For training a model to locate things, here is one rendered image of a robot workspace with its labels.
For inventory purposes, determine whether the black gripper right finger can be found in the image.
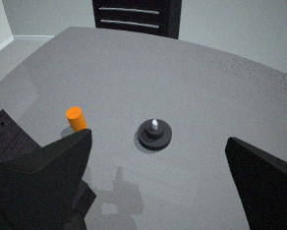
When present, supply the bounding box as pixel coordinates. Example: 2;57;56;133
224;137;287;230

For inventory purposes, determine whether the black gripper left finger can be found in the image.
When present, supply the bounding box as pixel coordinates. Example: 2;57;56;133
0;129;92;230

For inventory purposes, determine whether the orange knob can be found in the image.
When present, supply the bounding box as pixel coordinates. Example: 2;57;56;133
66;106;87;132

